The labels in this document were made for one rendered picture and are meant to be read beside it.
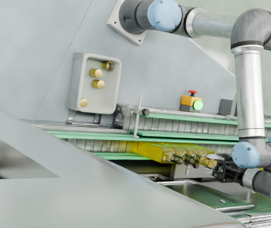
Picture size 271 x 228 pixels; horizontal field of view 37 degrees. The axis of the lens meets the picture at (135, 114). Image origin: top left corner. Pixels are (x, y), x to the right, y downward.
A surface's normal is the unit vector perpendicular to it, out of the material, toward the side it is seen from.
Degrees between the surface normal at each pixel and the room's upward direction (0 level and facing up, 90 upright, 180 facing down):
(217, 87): 0
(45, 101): 0
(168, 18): 8
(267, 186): 90
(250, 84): 45
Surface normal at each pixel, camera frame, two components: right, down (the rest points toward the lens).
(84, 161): 0.15, -0.99
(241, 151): -0.80, -0.05
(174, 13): 0.47, 0.17
